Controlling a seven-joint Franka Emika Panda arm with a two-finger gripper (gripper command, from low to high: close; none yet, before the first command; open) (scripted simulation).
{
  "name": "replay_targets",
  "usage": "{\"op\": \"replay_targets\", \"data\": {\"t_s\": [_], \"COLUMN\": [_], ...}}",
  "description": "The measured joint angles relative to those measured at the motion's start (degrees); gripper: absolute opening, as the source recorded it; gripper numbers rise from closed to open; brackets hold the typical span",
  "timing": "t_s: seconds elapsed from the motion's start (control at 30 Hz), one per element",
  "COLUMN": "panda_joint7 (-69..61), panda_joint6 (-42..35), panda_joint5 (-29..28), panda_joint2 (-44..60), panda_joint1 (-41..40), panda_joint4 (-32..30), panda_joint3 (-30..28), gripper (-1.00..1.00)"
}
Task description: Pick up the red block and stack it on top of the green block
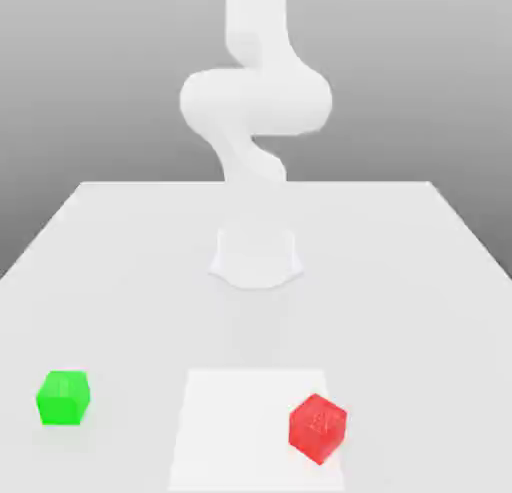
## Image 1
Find small red cube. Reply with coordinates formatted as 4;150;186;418
287;392;349;467

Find small green cube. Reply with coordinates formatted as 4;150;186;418
35;369;92;427

